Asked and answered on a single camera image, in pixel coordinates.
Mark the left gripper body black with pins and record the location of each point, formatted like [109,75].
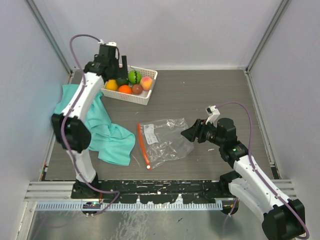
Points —
[117,71]

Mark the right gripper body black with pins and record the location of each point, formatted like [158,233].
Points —
[211,132]

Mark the yellow fake lemon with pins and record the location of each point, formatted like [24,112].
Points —
[111,85]

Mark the dark green fake avocado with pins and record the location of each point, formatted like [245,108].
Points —
[122,81]

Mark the green fake fruit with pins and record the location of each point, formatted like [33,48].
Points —
[134,77]

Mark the orange fake orange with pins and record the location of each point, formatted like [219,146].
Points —
[126,89]

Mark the fake peach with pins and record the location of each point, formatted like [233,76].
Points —
[146,83]

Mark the brown fake kiwi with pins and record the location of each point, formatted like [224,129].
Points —
[136,89]

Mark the clear zip bag orange seal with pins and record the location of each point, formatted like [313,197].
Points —
[161,141]

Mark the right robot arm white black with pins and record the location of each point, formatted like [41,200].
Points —
[281,217]

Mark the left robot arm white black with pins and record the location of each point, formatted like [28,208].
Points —
[69,125]

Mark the white perforated plastic basket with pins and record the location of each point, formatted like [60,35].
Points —
[141,99]

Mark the teal cloth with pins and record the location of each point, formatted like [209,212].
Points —
[113,142]

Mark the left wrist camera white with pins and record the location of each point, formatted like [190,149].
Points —
[111,43]

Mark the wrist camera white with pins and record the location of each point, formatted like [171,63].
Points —
[213,114]
[111,43]

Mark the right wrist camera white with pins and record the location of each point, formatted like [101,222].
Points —
[213,114]

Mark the grey slotted cable duct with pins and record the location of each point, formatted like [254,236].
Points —
[92,206]

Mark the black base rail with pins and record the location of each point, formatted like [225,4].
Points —
[155,191]

